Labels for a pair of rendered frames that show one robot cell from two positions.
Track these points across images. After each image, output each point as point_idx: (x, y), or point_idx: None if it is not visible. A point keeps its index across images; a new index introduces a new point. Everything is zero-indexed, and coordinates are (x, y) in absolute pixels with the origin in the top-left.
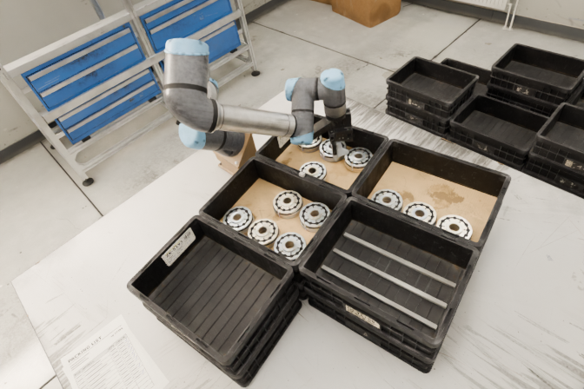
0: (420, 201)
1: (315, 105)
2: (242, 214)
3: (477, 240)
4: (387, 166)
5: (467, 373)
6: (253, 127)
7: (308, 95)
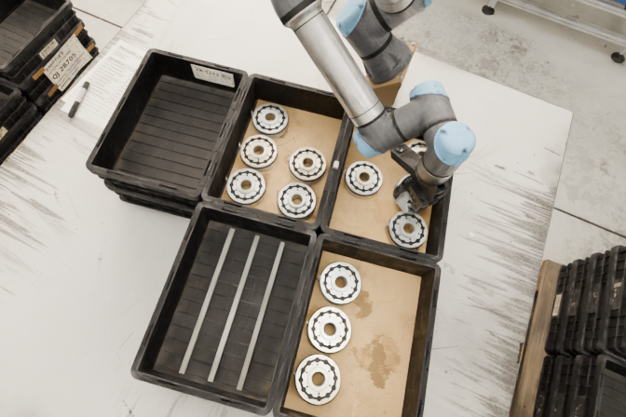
0: (360, 327)
1: (521, 149)
2: (274, 120)
3: (314, 413)
4: (407, 271)
5: (172, 416)
6: (321, 71)
7: (418, 119)
